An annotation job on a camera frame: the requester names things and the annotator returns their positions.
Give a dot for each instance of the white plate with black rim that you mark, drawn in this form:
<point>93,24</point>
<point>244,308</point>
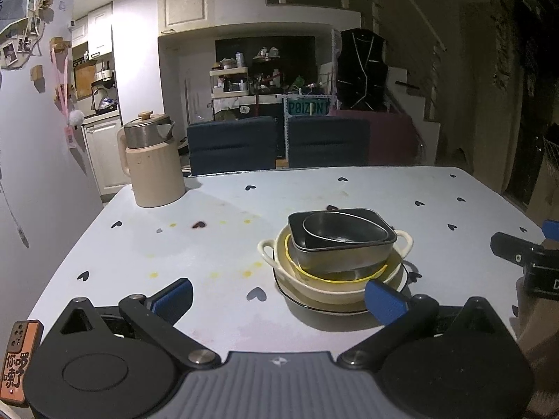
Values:
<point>314,307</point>

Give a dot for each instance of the maroon chair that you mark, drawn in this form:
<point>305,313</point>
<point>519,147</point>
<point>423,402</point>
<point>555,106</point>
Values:
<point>393,139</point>

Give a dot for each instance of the white base cabinet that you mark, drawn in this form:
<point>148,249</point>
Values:
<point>102,157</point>

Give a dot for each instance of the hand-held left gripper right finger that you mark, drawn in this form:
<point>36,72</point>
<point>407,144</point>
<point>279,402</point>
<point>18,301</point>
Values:
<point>384,301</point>

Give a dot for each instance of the floral bowl with yellow rim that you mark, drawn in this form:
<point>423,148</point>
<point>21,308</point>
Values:
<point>289,248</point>

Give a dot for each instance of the teal sign board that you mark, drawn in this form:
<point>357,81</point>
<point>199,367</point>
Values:
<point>307,108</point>

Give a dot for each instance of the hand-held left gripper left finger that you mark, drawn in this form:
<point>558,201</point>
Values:
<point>174,299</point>

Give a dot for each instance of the large steel rectangular container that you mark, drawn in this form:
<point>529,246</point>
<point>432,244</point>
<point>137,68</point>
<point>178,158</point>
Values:
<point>332,262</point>

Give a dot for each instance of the green bag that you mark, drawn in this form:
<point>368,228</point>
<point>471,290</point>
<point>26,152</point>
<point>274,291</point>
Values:
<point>298,83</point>

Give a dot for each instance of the cream kettle with steel lid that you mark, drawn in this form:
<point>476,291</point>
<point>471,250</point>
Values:
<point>153,174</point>

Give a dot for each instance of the brown patterned phone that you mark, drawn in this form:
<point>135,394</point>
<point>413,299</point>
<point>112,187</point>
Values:
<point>19,358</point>

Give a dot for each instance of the cream shelf rack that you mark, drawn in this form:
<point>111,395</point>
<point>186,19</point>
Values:
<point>229,83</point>

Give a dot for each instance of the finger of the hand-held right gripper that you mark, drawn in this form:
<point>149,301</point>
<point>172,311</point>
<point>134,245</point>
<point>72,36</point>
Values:
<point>551,230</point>
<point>513,248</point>

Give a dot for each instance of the small steel rectangular container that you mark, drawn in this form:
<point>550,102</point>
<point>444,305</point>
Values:
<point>336,229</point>

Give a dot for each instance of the white upper cabinet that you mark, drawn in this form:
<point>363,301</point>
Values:
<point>187,2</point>

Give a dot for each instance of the black jacket with white trim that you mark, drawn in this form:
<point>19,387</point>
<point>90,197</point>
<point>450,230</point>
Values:
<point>362,74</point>

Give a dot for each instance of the dark blue chair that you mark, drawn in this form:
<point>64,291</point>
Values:
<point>231,146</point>
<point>327,144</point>

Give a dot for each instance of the person's right forearm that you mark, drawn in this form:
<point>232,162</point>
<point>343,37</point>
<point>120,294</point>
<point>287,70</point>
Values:
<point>543,331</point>

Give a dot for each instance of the white staircase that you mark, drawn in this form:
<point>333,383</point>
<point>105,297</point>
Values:
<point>419,109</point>

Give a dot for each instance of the wall photo collage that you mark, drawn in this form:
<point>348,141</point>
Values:
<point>19,30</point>

